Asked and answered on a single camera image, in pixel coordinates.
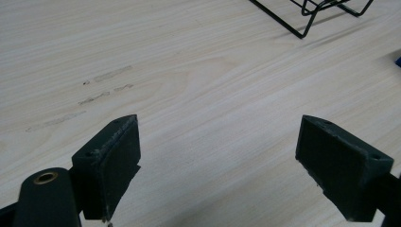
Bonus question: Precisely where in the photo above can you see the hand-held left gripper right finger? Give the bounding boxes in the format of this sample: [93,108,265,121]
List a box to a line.
[295,114,395,223]

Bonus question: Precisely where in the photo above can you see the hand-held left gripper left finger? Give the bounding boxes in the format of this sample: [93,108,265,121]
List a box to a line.
[71,113,142,222]

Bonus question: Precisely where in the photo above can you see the black wire rack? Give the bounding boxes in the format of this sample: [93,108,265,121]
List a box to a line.
[249,0,375,40]

